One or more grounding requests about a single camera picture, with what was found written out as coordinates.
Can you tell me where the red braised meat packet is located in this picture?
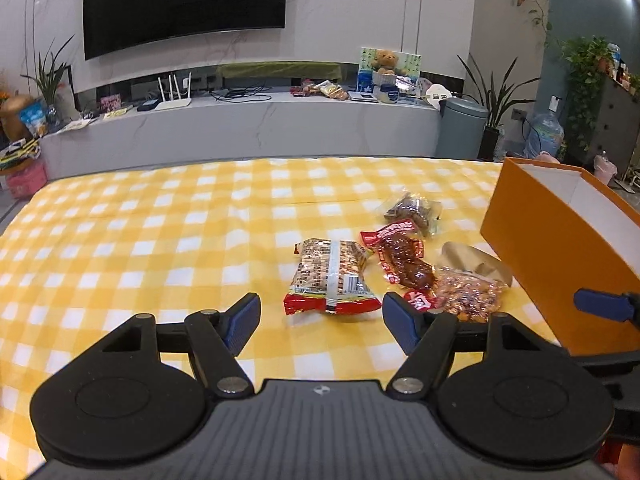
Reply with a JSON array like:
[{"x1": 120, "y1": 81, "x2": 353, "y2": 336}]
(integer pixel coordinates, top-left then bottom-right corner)
[{"x1": 360, "y1": 219, "x2": 437, "y2": 311}]

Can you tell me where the clear mixed nuts bag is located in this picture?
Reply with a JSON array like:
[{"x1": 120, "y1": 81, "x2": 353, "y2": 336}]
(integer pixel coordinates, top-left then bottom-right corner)
[{"x1": 432, "y1": 242, "x2": 513, "y2": 323}]

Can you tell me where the orange storage box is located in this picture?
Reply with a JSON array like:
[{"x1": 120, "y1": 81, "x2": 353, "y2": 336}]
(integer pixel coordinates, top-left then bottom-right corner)
[{"x1": 480, "y1": 158, "x2": 639, "y2": 356}]

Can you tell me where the peanut snack bag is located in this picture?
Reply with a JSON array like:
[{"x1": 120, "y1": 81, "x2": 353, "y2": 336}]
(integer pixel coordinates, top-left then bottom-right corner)
[{"x1": 283, "y1": 238, "x2": 382, "y2": 315}]

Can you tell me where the dark dried fruit packet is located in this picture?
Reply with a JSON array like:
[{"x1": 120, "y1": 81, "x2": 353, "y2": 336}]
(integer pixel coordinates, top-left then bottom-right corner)
[{"x1": 384, "y1": 192, "x2": 442, "y2": 237}]

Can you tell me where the yellow checkered tablecloth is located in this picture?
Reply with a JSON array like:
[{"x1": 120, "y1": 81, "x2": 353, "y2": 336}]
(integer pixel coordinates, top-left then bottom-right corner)
[{"x1": 0, "y1": 156, "x2": 564, "y2": 480}]

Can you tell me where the blue water jug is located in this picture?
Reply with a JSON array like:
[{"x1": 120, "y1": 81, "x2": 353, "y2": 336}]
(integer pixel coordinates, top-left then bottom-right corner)
[{"x1": 524, "y1": 110, "x2": 564, "y2": 159}]

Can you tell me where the grey trash bin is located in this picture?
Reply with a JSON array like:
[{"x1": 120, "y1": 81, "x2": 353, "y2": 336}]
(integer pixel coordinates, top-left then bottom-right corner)
[{"x1": 435, "y1": 98, "x2": 488, "y2": 160}]

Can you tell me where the white tv console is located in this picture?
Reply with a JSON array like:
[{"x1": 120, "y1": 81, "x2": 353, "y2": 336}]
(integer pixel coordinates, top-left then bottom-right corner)
[{"x1": 41, "y1": 92, "x2": 440, "y2": 180}]

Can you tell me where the white wifi router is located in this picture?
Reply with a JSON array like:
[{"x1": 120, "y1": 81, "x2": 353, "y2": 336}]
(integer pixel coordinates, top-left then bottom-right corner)
[{"x1": 156, "y1": 74, "x2": 192, "y2": 110}]

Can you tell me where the potted green plant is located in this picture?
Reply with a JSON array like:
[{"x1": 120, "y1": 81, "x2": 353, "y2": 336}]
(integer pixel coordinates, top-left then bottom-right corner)
[{"x1": 458, "y1": 54, "x2": 540, "y2": 162}]

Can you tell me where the climbing vine plant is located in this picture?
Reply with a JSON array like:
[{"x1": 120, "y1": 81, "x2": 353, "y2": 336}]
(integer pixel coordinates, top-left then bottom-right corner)
[{"x1": 554, "y1": 36, "x2": 614, "y2": 152}]

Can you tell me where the snack pile on console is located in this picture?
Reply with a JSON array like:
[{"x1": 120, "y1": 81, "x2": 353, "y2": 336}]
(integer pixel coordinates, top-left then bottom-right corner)
[{"x1": 290, "y1": 79, "x2": 349, "y2": 101}]

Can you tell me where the teddy bear picture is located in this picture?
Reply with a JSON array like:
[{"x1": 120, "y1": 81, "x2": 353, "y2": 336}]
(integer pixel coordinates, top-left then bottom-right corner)
[{"x1": 357, "y1": 47, "x2": 422, "y2": 92}]

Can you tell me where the left potted plant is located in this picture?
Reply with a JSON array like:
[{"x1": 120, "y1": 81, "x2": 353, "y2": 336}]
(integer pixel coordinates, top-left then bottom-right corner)
[{"x1": 22, "y1": 36, "x2": 74, "y2": 128}]

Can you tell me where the black wall television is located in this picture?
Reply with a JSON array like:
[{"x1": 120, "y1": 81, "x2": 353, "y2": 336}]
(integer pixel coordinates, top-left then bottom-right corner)
[{"x1": 81, "y1": 0, "x2": 290, "y2": 61}]

